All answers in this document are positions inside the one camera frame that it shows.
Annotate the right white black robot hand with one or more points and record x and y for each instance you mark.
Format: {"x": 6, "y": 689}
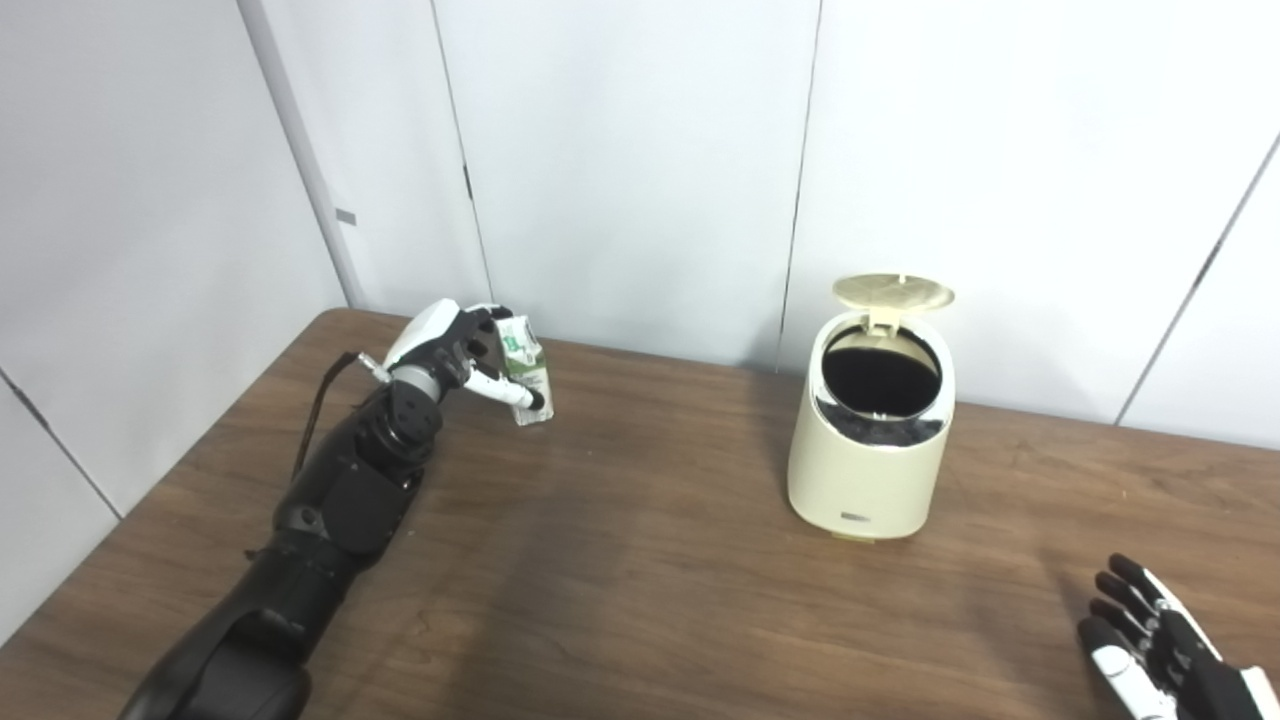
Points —
{"x": 1185, "y": 670}

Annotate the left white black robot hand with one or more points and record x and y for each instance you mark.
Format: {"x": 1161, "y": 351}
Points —
{"x": 430, "y": 335}

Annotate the green white milk carton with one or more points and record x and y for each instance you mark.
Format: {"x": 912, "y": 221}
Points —
{"x": 522, "y": 355}

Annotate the cream-colored round bin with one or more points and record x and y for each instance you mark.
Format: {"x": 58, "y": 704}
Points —
{"x": 860, "y": 485}

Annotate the round cream bin lid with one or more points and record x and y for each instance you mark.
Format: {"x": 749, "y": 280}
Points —
{"x": 890, "y": 293}

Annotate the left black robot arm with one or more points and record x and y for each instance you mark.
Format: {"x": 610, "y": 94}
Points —
{"x": 320, "y": 540}

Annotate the black bin liner bag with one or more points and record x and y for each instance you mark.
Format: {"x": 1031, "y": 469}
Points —
{"x": 880, "y": 432}

